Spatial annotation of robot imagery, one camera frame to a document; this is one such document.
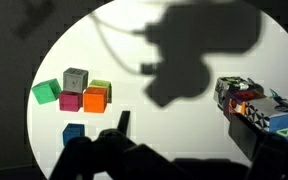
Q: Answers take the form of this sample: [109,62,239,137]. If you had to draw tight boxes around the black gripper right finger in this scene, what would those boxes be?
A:
[228,112,288,180]

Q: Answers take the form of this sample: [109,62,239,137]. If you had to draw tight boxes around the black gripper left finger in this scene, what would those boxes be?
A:
[49,110,186,180]

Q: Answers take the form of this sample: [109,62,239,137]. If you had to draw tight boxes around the orange block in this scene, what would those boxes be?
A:
[83,86,109,114]

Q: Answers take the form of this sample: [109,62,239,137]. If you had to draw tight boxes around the magenta block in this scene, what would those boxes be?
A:
[58,90,84,113]

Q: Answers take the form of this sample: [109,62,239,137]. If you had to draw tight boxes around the yellow-green block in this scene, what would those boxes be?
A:
[88,79,113,104]

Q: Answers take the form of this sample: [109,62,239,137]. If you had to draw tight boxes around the grey block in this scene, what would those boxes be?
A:
[62,67,89,94]

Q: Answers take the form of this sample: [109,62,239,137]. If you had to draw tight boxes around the green block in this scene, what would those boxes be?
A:
[31,78,63,106]

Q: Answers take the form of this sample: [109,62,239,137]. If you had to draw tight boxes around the blue block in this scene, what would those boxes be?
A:
[62,122,86,147]

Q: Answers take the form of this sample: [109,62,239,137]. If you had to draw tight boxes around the blue-topped triangle-pattern cube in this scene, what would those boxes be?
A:
[243,96,288,146]

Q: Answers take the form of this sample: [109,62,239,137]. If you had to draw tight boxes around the white green black cube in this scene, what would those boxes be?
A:
[213,76,256,112]

